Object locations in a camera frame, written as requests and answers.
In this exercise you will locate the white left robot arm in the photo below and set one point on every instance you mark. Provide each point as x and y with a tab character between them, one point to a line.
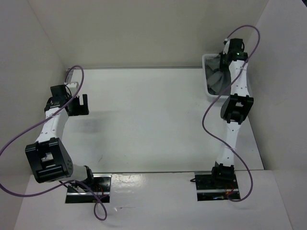
48	158

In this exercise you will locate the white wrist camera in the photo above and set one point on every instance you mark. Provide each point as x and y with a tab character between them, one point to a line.
226	46
73	86

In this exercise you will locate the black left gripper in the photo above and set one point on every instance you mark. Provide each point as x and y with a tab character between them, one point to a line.
81	109

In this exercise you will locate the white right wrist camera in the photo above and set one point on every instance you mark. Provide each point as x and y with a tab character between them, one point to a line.
226	46

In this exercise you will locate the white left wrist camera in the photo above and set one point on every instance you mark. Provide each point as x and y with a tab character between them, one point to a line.
73	86

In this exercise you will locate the grey skirt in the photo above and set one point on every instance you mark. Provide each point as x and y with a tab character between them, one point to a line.
217	80

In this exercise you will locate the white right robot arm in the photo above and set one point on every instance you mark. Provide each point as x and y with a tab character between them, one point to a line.
234	110

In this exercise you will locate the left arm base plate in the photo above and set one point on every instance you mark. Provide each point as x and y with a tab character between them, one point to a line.
79	194

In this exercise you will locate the white plastic mesh basket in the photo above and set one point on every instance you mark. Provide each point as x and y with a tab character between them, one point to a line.
236	69

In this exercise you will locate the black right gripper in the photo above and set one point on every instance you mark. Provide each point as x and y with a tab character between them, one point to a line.
222	67

